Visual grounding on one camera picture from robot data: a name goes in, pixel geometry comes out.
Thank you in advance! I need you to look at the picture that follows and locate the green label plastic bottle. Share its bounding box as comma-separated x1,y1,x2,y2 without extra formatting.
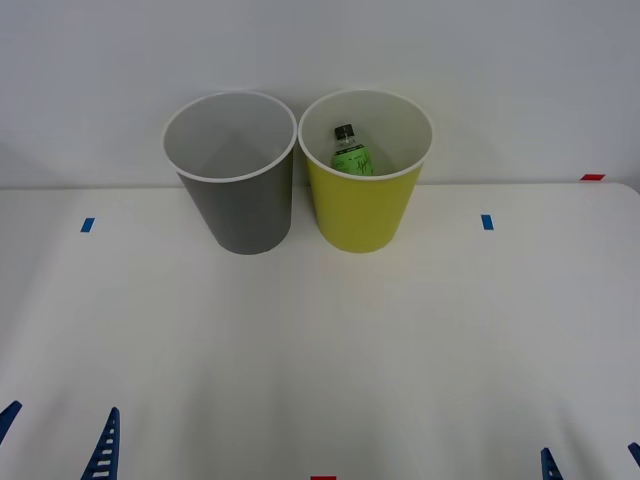
330,123,375,177

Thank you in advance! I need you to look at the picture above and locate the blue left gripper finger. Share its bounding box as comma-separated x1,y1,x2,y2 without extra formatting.
0,399,24,437
79,406,122,480

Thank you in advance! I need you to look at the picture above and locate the grey plastic waste bin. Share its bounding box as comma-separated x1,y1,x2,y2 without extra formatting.
161,90,299,256

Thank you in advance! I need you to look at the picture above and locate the yellow-green plastic waste bin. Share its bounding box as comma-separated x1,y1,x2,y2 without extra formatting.
297,88,434,254

